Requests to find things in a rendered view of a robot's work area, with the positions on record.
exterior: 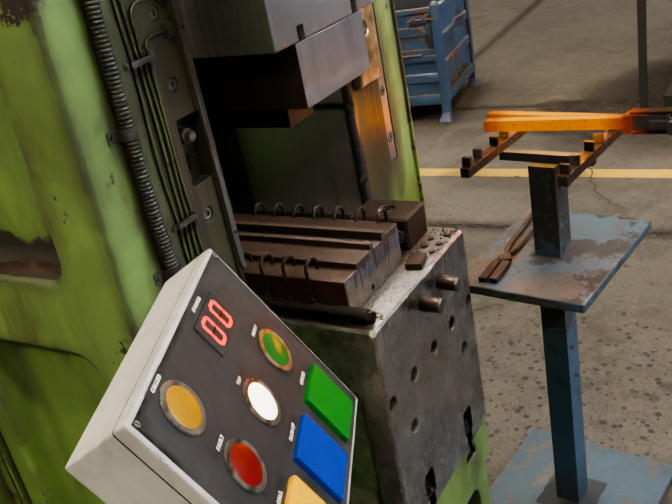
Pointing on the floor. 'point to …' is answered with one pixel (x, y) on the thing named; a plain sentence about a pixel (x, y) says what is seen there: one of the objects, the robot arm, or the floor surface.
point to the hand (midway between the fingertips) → (652, 120)
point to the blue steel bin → (436, 50)
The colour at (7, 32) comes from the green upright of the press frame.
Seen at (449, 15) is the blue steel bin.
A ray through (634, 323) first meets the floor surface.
